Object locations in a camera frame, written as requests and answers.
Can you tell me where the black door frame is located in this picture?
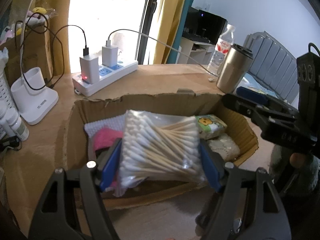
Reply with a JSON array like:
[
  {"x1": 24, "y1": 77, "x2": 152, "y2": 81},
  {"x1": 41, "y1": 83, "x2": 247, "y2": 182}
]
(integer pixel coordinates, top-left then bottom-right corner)
[{"x1": 136, "y1": 0, "x2": 163, "y2": 65}]

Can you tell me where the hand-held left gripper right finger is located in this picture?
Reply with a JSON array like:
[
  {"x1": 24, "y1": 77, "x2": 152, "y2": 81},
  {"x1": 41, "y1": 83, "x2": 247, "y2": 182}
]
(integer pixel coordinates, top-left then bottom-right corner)
[{"x1": 197, "y1": 139, "x2": 293, "y2": 240}]

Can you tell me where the white computer desk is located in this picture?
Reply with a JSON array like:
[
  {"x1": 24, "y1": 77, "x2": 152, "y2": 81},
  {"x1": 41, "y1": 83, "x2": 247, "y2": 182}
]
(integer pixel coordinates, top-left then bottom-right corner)
[{"x1": 176, "y1": 36, "x2": 215, "y2": 65}]

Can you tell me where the duck print tissue pack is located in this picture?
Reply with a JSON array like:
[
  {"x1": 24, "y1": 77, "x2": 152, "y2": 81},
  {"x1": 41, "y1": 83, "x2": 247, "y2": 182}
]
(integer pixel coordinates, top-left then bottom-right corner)
[{"x1": 195, "y1": 114, "x2": 228, "y2": 139}]

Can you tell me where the white charger with grey cable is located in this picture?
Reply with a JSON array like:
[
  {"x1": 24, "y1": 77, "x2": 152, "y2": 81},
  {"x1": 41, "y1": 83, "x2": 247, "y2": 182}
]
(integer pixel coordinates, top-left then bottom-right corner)
[{"x1": 102, "y1": 45, "x2": 118, "y2": 67}]

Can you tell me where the steel tumbler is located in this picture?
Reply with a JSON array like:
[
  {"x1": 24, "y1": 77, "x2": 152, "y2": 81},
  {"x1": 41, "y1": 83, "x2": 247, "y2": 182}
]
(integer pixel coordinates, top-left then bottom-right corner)
[{"x1": 216, "y1": 44, "x2": 253, "y2": 93}]

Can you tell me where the white pill bottle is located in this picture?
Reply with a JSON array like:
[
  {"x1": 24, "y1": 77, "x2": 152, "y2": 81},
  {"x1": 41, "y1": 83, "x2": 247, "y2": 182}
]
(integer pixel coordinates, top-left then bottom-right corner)
[{"x1": 2, "y1": 111, "x2": 30, "y2": 141}]

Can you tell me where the person's right hand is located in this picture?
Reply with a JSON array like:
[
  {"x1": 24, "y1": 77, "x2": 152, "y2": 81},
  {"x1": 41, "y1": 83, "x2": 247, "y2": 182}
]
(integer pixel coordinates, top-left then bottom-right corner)
[{"x1": 291, "y1": 152, "x2": 308, "y2": 168}]

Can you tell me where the white power strip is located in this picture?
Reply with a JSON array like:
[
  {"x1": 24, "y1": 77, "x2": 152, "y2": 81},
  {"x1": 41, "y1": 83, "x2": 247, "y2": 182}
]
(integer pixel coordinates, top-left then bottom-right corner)
[{"x1": 72, "y1": 60, "x2": 139, "y2": 97}]

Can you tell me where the black computer monitor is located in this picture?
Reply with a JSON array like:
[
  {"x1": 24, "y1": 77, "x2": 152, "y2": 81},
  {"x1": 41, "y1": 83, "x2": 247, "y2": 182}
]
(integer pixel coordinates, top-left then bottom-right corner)
[{"x1": 186, "y1": 7, "x2": 228, "y2": 44}]

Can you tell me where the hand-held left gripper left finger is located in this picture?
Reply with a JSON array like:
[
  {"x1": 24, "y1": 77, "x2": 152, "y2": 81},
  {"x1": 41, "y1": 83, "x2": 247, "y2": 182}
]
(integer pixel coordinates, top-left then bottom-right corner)
[{"x1": 29, "y1": 137, "x2": 124, "y2": 240}]

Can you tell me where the clear water bottle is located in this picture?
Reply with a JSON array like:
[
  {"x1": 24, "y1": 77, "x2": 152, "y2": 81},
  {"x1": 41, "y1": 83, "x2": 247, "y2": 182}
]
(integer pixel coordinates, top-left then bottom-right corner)
[{"x1": 207, "y1": 24, "x2": 236, "y2": 75}]

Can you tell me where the grey padded headboard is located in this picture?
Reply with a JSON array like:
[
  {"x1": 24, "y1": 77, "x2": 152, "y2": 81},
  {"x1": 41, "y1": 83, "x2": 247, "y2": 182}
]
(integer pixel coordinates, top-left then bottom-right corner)
[{"x1": 244, "y1": 31, "x2": 300, "y2": 104}]

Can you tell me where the black charging cable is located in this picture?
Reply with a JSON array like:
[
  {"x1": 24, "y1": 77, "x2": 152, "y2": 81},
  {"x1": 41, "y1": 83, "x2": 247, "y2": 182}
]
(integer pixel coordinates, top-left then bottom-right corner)
[{"x1": 20, "y1": 25, "x2": 89, "y2": 90}]

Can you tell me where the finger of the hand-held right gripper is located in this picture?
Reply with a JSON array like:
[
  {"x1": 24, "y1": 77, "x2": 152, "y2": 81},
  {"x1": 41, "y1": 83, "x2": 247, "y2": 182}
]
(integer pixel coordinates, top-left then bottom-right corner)
[
  {"x1": 236, "y1": 86, "x2": 298, "y2": 111},
  {"x1": 221, "y1": 94, "x2": 273, "y2": 128}
]

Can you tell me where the grey charging cable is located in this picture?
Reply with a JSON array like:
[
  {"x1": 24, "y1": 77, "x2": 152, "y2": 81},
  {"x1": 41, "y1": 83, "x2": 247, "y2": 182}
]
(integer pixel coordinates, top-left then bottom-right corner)
[{"x1": 106, "y1": 29, "x2": 218, "y2": 82}]

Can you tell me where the brown cardboard box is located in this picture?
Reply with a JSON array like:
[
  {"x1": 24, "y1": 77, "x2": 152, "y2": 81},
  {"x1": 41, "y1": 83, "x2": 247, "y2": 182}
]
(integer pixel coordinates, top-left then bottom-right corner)
[{"x1": 61, "y1": 91, "x2": 259, "y2": 210}]

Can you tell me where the person's right forearm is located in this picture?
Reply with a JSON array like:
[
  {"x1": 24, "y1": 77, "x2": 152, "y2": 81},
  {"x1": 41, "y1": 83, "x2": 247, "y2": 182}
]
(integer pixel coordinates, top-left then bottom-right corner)
[{"x1": 269, "y1": 144, "x2": 320, "y2": 198}]

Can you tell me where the blue printed blanket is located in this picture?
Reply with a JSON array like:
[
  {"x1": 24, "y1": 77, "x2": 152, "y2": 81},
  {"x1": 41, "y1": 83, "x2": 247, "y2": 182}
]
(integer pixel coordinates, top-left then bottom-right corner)
[{"x1": 244, "y1": 75, "x2": 267, "y2": 92}]

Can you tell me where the white charger with black cable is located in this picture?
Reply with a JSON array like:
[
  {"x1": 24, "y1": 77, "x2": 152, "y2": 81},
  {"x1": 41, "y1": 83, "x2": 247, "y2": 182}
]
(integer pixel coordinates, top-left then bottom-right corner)
[{"x1": 79, "y1": 55, "x2": 100, "y2": 84}]

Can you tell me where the pink cloth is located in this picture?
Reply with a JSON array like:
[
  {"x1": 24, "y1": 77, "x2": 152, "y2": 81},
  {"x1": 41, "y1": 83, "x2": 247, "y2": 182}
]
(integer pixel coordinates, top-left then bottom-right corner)
[{"x1": 93, "y1": 127, "x2": 124, "y2": 193}]

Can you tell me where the bag of cotton swabs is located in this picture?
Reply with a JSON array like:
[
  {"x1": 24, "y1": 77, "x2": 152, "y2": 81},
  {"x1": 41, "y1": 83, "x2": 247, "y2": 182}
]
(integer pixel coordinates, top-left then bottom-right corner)
[{"x1": 114, "y1": 109, "x2": 208, "y2": 197}]

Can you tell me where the pink and white plush toy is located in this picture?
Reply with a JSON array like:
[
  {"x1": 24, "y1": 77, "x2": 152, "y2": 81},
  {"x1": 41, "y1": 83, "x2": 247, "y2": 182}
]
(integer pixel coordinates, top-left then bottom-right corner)
[{"x1": 25, "y1": 11, "x2": 49, "y2": 25}]

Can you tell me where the yellow curtain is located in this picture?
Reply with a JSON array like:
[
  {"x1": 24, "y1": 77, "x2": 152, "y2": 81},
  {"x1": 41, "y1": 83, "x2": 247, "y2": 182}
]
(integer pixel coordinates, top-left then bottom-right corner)
[
  {"x1": 151, "y1": 0, "x2": 190, "y2": 64},
  {"x1": 35, "y1": 0, "x2": 75, "y2": 75}
]

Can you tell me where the white waffle cloth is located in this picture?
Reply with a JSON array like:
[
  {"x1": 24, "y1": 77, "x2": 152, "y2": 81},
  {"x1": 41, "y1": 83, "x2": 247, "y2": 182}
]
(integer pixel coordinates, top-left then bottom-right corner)
[{"x1": 84, "y1": 116, "x2": 127, "y2": 143}]

